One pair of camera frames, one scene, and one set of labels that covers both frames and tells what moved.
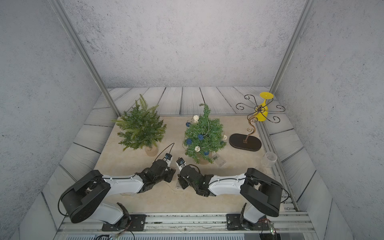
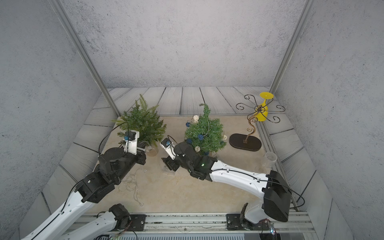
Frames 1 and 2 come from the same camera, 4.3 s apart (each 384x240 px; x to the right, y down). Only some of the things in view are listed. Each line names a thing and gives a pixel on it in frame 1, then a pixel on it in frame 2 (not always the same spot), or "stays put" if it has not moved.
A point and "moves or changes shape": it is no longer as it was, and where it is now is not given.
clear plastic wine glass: x=267 y=160 stays put
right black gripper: x=181 y=179 -> x=170 y=163
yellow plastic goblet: x=261 y=111 stays put
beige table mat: x=166 y=197 stays put
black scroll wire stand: x=243 y=142 stays put
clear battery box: x=178 y=186 moves or changes shape
